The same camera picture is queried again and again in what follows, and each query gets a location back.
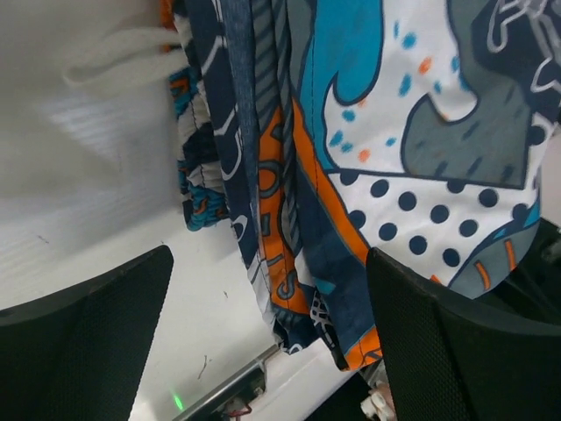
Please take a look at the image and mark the colourful patterned shorts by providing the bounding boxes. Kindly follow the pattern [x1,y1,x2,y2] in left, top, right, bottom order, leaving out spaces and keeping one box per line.
[63,1,560,370]

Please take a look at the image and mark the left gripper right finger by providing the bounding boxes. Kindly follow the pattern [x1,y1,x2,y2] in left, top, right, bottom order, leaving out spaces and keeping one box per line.
[366,249,560,420]

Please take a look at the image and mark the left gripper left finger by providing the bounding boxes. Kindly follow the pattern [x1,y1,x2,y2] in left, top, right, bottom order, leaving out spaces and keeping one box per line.
[1,246,174,420]

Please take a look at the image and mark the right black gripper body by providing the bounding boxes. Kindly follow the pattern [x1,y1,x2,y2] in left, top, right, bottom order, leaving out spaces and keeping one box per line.
[477,218,560,325]

